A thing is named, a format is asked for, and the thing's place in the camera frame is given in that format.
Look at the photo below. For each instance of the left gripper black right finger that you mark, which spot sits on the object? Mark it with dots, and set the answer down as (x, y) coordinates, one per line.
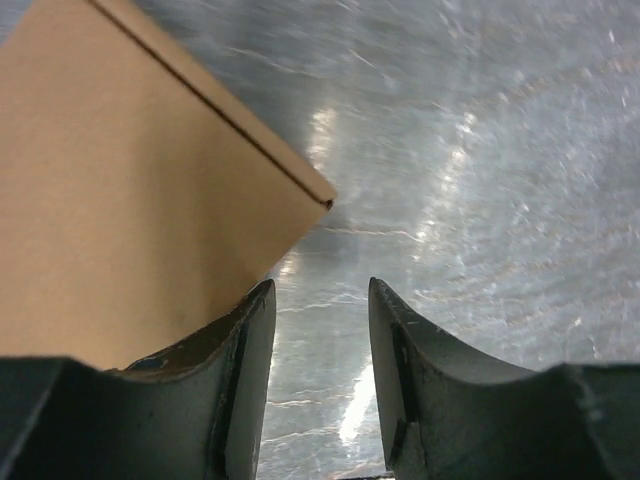
(450, 411)

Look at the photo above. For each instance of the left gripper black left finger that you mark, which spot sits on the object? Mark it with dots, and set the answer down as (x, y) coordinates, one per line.
(193, 410)

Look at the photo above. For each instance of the small brown cardboard box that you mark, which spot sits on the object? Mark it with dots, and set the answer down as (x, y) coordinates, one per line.
(140, 200)

